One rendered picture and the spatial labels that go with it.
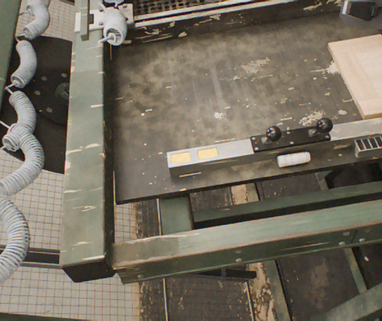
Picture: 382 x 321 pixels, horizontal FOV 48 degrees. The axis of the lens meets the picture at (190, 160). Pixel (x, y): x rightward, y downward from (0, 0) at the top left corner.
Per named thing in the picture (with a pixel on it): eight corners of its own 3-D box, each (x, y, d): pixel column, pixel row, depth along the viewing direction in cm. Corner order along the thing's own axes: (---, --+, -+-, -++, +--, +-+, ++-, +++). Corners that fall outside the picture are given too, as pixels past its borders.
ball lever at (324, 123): (321, 140, 111) (337, 130, 97) (306, 142, 111) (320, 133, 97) (317, 125, 111) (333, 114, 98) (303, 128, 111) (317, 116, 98)
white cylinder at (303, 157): (279, 169, 110) (309, 164, 110) (280, 162, 108) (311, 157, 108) (276, 160, 112) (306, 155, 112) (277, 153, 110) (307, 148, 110)
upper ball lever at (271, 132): (275, 148, 111) (284, 139, 98) (260, 149, 111) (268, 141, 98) (271, 133, 111) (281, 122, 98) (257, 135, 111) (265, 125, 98)
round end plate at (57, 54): (163, 182, 177) (-56, 144, 143) (157, 190, 180) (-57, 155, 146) (150, 57, 224) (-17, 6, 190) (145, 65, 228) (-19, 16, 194)
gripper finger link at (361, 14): (347, -3, 70) (371, 0, 73) (342, 17, 71) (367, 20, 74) (355, -3, 69) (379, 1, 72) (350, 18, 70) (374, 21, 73)
